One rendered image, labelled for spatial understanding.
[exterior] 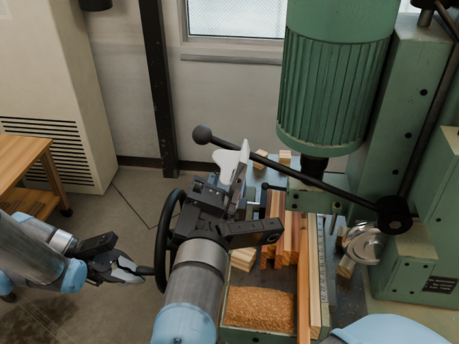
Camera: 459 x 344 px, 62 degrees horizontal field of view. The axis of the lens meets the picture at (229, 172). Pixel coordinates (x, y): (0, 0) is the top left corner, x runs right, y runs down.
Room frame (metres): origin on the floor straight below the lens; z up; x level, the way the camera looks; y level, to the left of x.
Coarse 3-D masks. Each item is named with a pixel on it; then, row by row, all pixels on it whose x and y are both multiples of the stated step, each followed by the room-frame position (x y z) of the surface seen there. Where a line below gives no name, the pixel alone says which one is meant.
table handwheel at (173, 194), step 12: (180, 192) 0.76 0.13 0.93; (168, 204) 0.69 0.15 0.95; (180, 204) 0.82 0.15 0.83; (168, 216) 0.66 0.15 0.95; (168, 228) 0.64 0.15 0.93; (156, 240) 0.61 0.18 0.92; (168, 240) 0.68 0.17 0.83; (156, 252) 0.59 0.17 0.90; (156, 264) 0.57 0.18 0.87; (156, 276) 0.56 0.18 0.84
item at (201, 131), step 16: (208, 128) 0.54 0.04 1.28; (224, 144) 0.53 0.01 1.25; (256, 160) 0.52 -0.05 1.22; (272, 160) 0.53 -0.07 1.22; (304, 176) 0.52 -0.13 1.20; (336, 192) 0.50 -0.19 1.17; (368, 208) 0.50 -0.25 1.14; (384, 208) 0.49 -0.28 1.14; (400, 208) 0.48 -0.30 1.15; (384, 224) 0.47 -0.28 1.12; (400, 224) 0.47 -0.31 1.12
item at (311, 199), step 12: (288, 180) 0.65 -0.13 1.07; (300, 180) 0.65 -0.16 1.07; (324, 180) 0.65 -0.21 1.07; (336, 180) 0.65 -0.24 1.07; (348, 180) 0.65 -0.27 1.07; (288, 192) 0.63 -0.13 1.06; (300, 192) 0.62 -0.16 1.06; (312, 192) 0.62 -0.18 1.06; (324, 192) 0.62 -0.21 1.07; (288, 204) 0.63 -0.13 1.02; (300, 204) 0.62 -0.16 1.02; (312, 204) 0.62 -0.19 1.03; (324, 204) 0.61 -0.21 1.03
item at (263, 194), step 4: (264, 192) 0.69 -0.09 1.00; (260, 196) 0.68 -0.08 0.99; (264, 196) 0.68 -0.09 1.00; (260, 200) 0.67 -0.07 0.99; (264, 200) 0.67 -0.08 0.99; (248, 204) 0.69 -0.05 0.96; (252, 204) 0.69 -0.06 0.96; (256, 204) 0.69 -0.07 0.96; (260, 204) 0.65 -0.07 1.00; (264, 204) 0.65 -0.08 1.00; (256, 208) 0.68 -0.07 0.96; (260, 208) 0.64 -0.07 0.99; (264, 208) 0.64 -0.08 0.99; (260, 212) 0.64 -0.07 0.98; (264, 212) 0.64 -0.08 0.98; (260, 216) 0.64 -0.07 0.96; (264, 216) 0.64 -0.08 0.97
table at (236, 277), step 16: (256, 176) 0.87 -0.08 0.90; (272, 176) 0.87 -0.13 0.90; (256, 192) 0.80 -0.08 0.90; (256, 256) 0.57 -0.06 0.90; (240, 272) 0.53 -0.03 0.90; (256, 272) 0.53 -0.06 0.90; (272, 272) 0.53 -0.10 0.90; (288, 272) 0.53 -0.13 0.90; (272, 288) 0.49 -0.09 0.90; (288, 288) 0.49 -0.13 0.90; (224, 304) 0.45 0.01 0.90; (224, 336) 0.40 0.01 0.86; (240, 336) 0.39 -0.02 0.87; (256, 336) 0.39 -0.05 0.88; (272, 336) 0.38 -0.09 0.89; (288, 336) 0.38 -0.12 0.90
